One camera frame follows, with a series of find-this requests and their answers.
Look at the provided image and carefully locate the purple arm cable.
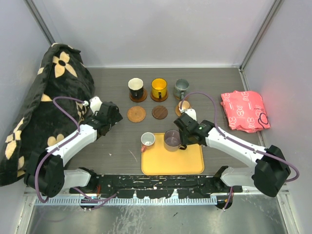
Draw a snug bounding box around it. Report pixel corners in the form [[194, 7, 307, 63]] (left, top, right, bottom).
[[180, 92, 300, 210], [34, 97, 117, 212]]

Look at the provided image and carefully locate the light wooden coaster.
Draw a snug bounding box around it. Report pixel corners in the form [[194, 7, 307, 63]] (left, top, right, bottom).
[[175, 105, 182, 117]]

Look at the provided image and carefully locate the pink patterned plastic package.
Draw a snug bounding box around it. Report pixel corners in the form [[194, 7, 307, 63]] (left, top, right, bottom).
[[221, 91, 271, 133]]

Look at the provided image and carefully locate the dark brown ringed coaster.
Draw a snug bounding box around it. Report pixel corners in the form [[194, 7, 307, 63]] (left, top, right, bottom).
[[150, 92, 168, 102]]

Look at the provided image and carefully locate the small orange cup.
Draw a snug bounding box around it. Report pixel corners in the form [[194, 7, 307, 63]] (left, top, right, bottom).
[[178, 100, 191, 110]]

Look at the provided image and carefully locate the grey mug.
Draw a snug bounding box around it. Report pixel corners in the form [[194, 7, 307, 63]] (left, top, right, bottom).
[[173, 79, 190, 100]]

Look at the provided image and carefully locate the small white mug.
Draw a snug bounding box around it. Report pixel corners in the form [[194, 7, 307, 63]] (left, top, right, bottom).
[[140, 132, 156, 153]]

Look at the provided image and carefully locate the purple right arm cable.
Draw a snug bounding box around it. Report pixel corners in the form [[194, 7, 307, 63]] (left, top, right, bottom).
[[180, 92, 300, 210]]

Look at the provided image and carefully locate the purple glass mug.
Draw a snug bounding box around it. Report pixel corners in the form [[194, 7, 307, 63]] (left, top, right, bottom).
[[164, 130, 187, 152]]

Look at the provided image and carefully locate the black floral plush blanket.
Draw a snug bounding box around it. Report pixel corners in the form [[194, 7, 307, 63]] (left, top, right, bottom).
[[0, 43, 95, 186]]

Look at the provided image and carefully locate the yellow plastic tray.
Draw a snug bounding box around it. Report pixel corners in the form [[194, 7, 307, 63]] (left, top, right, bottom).
[[141, 133, 204, 176]]

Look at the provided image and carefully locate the large white mug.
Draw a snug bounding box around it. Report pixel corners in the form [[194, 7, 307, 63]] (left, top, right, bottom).
[[128, 78, 144, 99]]

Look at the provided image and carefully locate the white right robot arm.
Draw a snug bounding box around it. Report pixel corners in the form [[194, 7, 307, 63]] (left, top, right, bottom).
[[174, 113, 291, 197]]

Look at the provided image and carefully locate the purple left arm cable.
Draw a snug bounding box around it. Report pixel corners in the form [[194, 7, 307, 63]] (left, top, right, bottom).
[[34, 97, 117, 212]]

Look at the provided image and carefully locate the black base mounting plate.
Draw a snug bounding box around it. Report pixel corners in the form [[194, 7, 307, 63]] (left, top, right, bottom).
[[79, 175, 242, 199]]

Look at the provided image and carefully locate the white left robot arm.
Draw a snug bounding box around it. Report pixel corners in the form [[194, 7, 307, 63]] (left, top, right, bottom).
[[24, 102, 122, 197]]

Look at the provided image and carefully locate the light woven coaster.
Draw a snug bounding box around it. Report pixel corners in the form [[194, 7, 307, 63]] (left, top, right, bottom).
[[127, 106, 146, 123]]

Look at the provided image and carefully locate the yellow mug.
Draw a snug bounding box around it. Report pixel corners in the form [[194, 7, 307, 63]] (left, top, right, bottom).
[[151, 78, 167, 99]]

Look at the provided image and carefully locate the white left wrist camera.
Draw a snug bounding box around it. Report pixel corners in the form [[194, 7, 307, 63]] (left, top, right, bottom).
[[82, 96, 102, 113]]

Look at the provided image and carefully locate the dark walnut coaster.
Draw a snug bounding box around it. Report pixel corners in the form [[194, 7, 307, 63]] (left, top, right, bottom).
[[152, 105, 168, 119]]

